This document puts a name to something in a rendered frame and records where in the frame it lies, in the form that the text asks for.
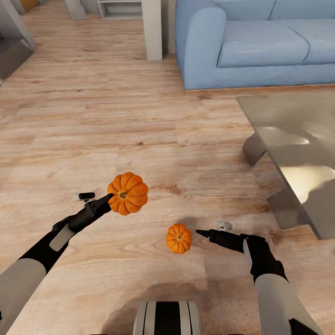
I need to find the robot trunk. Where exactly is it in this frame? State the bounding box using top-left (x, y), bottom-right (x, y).
top-left (133, 301), bottom-right (202, 335)

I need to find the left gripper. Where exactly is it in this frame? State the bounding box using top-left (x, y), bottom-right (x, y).
top-left (77, 193), bottom-right (113, 226)

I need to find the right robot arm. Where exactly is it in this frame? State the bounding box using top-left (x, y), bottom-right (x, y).
top-left (196, 221), bottom-right (324, 335)

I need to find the pumpkin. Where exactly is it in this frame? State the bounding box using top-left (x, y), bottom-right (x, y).
top-left (107, 172), bottom-right (148, 215)
top-left (166, 224), bottom-right (192, 254)

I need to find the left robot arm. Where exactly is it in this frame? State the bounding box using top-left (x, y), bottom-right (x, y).
top-left (0, 192), bottom-right (113, 335)

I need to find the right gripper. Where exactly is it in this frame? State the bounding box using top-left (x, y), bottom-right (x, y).
top-left (196, 229), bottom-right (233, 249)

